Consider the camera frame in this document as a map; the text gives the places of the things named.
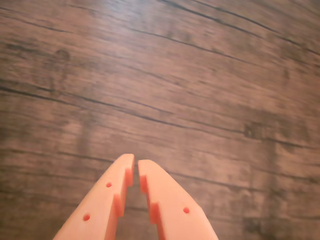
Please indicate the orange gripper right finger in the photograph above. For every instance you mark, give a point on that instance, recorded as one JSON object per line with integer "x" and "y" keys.
{"x": 172, "y": 207}

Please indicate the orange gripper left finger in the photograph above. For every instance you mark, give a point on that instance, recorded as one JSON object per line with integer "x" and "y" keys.
{"x": 100, "y": 205}

